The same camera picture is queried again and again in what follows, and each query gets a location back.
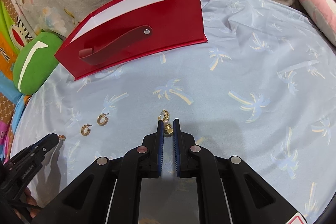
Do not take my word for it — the gold pearl charm earring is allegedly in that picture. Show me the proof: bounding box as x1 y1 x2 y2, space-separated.
158 110 173 138

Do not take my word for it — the red open jewelry box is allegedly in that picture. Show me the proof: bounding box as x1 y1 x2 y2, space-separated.
55 0 207 80

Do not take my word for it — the person's left hand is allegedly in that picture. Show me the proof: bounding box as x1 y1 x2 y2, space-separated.
14 188 39 219

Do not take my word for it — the gold hoop earring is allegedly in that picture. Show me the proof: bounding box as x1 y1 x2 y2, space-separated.
80 123 92 136
97 113 109 126

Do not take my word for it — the green round plush pillow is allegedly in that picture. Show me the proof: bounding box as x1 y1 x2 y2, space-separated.
13 32 63 96

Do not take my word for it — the light blue palm-print sheet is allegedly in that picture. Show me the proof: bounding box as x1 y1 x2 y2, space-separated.
11 0 335 223

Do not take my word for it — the colourful monkey print cushion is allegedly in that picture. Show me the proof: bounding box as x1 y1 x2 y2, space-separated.
1 0 32 163

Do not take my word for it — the pink white pillow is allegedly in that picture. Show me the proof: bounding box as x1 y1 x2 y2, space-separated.
298 0 336 46

